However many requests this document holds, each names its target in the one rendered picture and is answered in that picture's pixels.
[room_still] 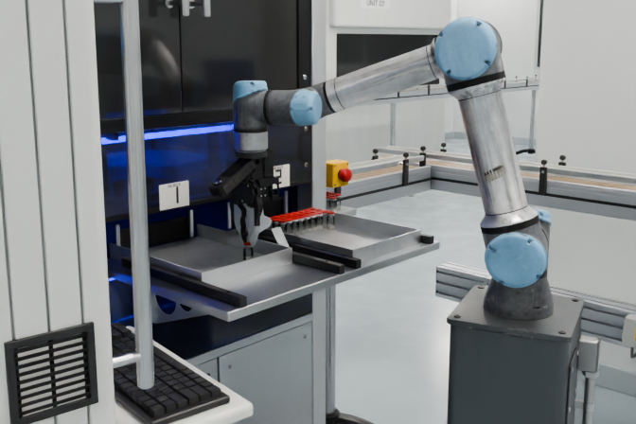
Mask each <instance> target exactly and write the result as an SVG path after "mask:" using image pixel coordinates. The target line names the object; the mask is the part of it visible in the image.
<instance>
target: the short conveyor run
mask: <svg viewBox="0 0 636 424"><path fill-rule="evenodd" d="M373 152H374V153H375V155H373V160H371V161H365V162H360V163H355V164H349V165H348V168H349V169H350V170H351V172H352V178H351V180H350V181H349V182H348V185H343V186H338V187H333V188H332V187H327V192H329V193H330V192H333V193H335V194H341V197H340V198H341V206H346V207H351V208H360V207H364V206H368V205H371V204H375V203H382V202H386V201H390V200H393V199H397V198H401V197H406V196H410V195H414V194H417V193H421V192H425V191H429V190H431V182H432V168H431V166H424V167H418V166H411V165H409V164H410V163H414V162H420V161H424V156H423V155H419V156H415V157H410V153H408V152H404V153H403V154H402V155H398V156H392V157H386V158H381V159H379V156H378V155H377V153H378V152H379V150H378V149H373Z"/></svg>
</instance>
